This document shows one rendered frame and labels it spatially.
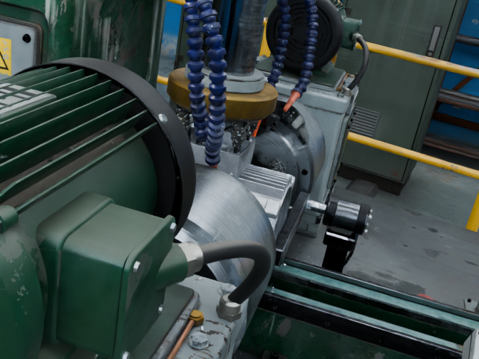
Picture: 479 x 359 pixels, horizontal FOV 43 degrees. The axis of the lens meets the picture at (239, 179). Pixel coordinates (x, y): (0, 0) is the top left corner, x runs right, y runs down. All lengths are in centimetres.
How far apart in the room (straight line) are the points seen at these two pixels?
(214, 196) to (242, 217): 5
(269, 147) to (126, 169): 76
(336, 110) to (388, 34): 260
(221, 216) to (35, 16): 39
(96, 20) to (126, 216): 63
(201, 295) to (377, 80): 352
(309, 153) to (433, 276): 51
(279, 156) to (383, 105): 291
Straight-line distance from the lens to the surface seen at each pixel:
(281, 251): 95
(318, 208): 115
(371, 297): 112
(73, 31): 89
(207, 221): 72
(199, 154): 98
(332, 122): 141
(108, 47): 101
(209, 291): 58
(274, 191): 98
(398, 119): 404
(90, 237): 34
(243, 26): 93
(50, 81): 43
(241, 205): 80
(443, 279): 152
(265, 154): 117
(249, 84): 94
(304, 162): 117
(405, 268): 151
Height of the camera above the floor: 148
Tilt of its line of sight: 23 degrees down
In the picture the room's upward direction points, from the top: 11 degrees clockwise
